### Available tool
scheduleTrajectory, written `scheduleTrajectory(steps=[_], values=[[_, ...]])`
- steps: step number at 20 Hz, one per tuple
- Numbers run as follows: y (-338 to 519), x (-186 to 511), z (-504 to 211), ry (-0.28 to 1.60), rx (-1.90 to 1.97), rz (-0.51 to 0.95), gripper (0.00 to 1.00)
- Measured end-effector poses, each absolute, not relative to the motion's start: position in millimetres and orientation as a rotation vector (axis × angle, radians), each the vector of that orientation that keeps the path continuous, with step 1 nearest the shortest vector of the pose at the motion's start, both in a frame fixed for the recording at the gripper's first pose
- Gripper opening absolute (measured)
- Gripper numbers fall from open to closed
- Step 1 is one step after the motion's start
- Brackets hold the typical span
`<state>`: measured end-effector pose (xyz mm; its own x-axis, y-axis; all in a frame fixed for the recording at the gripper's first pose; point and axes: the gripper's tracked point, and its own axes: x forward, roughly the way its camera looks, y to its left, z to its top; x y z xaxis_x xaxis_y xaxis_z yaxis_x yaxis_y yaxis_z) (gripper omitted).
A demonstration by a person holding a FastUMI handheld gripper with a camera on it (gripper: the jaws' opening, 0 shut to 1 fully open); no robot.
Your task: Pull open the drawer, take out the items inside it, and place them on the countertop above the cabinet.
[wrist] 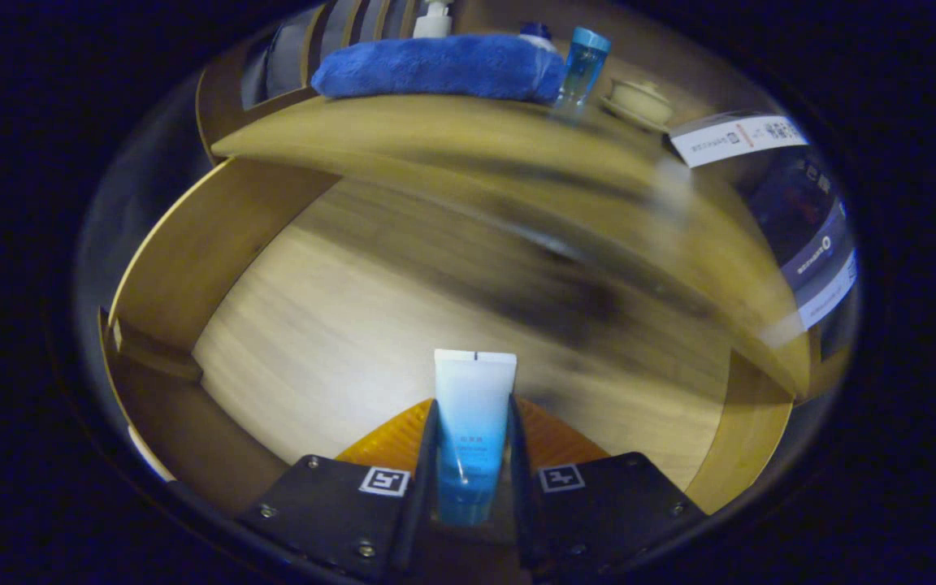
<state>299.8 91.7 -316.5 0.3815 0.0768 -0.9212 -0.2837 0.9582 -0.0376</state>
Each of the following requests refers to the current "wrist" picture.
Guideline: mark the white bottle with blue cap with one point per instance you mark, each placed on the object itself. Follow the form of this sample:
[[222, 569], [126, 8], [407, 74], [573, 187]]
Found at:
[[535, 32]]

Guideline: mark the cream lidded teacup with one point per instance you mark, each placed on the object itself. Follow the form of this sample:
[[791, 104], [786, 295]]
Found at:
[[639, 101]]

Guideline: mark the white book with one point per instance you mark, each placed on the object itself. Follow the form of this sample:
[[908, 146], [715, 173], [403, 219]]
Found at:
[[736, 138]]

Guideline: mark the dark blue book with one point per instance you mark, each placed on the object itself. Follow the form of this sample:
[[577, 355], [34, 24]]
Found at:
[[793, 211]]

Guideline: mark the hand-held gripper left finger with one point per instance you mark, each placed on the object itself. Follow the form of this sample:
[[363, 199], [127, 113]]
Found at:
[[423, 487]]

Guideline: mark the light purple book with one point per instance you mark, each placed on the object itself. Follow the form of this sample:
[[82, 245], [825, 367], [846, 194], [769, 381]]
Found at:
[[829, 296]]

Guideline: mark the wooden drawer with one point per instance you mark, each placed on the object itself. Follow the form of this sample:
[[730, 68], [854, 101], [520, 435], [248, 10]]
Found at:
[[338, 325]]

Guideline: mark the wooden cabinet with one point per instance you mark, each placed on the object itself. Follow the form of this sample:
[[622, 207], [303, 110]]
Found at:
[[224, 114]]

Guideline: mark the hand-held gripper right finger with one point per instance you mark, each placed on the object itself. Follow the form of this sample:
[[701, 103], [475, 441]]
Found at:
[[521, 487]]

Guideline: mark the blue folded towel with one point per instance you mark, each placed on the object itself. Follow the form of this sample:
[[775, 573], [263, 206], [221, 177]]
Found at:
[[435, 65]]

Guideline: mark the translucent blue bottle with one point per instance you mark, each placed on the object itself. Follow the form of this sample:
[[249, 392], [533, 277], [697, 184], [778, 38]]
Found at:
[[582, 65]]

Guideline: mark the blue and white tube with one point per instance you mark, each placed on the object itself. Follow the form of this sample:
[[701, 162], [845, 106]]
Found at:
[[472, 422]]

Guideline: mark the white pump bottle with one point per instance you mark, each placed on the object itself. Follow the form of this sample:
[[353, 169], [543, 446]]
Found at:
[[433, 24]]

